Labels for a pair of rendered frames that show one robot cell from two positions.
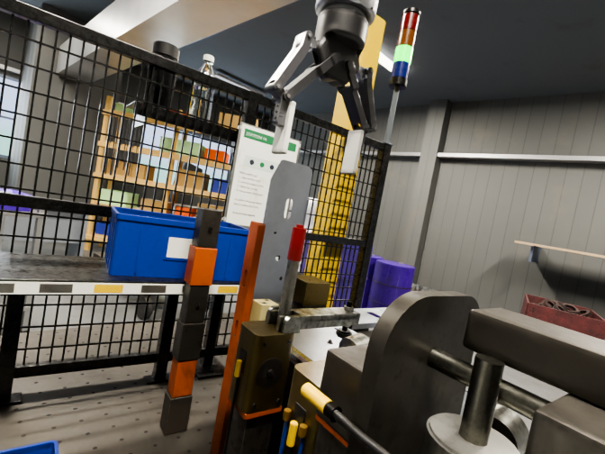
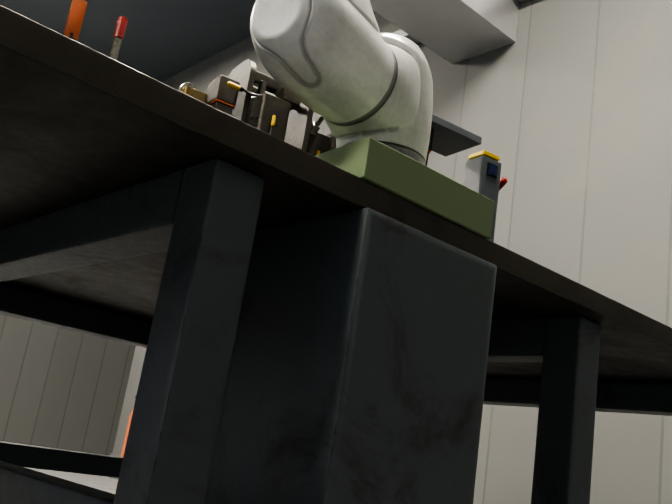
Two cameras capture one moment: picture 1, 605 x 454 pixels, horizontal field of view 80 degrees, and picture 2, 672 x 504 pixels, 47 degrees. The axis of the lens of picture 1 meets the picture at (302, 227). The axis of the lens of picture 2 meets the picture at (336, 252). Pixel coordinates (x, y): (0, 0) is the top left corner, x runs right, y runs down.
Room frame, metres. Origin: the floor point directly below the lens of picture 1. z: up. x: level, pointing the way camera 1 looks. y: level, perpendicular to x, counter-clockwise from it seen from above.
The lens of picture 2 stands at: (-0.17, 1.54, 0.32)
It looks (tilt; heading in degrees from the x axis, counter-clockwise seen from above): 15 degrees up; 276
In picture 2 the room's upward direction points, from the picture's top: 9 degrees clockwise
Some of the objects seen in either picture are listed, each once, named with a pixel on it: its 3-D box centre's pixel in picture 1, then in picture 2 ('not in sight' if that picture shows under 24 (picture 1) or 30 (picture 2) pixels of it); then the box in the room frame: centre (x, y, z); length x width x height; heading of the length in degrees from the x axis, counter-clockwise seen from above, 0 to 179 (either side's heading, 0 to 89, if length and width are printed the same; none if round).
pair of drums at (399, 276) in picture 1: (374, 286); not in sight; (4.82, -1.11, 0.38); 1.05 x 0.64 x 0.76; 46
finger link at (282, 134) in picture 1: (283, 128); not in sight; (0.50, 0.05, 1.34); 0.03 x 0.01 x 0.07; 38
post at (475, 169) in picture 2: not in sight; (475, 241); (-0.33, -0.42, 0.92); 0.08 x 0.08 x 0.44; 37
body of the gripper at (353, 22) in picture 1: (338, 50); not in sight; (0.54, 0.00, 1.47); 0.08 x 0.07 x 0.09; 128
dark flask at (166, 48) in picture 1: (161, 78); not in sight; (1.01, 0.46, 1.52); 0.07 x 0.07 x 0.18
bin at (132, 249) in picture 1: (178, 244); not in sight; (0.88, 0.29, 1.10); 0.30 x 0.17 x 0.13; 122
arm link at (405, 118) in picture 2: not in sight; (383, 99); (-0.09, 0.32, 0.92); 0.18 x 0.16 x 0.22; 61
